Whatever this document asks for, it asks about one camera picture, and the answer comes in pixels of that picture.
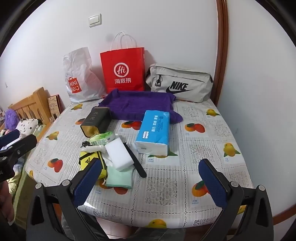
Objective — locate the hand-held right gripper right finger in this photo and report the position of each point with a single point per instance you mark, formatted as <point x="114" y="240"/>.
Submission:
<point x="212" y="183"/>

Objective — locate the purple towel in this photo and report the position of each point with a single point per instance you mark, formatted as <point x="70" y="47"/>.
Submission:
<point x="134" y="104"/>

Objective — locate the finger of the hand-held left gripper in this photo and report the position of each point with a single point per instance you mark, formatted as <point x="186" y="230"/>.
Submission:
<point x="23" y="142"/>
<point x="9" y="137"/>

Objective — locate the small green tissue pack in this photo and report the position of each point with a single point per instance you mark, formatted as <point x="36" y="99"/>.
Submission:
<point x="103" y="138"/>

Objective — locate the white plastic shopping bag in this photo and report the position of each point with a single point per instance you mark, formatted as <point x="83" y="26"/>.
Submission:
<point x="81" y="74"/>

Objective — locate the mint green cloth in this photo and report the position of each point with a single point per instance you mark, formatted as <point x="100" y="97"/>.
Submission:
<point x="119" y="179"/>

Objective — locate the fruit print tablecloth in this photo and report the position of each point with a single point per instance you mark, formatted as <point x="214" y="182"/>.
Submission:
<point x="175" y="176"/>

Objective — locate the white floral cloth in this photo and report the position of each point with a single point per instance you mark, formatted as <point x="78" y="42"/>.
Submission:
<point x="27" y="125"/>

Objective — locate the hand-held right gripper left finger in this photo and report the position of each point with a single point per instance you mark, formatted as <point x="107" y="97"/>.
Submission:
<point x="86" y="180"/>

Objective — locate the white sponge block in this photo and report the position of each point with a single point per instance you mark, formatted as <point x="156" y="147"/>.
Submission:
<point x="120" y="155"/>

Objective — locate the person's camouflage shorts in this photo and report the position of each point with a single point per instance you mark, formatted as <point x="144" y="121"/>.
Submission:
<point x="161" y="235"/>

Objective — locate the dark green tea tin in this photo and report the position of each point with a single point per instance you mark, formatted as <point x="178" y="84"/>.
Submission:
<point x="97" y="120"/>

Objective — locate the purple plush toy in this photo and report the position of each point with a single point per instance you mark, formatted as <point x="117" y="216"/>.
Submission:
<point x="12" y="119"/>

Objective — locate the person's leg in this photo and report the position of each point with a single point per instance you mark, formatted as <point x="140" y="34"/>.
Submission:
<point x="115" y="229"/>

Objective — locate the yellow zip pouch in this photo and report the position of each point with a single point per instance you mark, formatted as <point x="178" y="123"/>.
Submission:
<point x="89" y="160"/>

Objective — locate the patterned brown box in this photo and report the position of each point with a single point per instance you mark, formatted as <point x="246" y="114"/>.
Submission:
<point x="54" y="106"/>

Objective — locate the person's left hand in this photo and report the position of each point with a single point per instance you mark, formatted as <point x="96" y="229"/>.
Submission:
<point x="5" y="201"/>

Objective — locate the white wall light switch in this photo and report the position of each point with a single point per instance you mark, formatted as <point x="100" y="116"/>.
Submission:
<point x="94" y="20"/>

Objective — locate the blue tissue pack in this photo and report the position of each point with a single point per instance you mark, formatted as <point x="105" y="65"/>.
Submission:
<point x="153" y="132"/>

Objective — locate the red paper bag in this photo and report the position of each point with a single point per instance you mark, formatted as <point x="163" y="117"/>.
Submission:
<point x="124" y="69"/>

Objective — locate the wooden headboard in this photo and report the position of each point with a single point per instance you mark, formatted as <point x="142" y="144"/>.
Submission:
<point x="30" y="104"/>

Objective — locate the grey waist bag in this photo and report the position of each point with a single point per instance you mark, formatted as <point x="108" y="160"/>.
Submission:
<point x="185" y="81"/>

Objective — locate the brown wooden door frame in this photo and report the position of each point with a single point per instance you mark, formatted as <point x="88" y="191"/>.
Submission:
<point x="220" y="46"/>

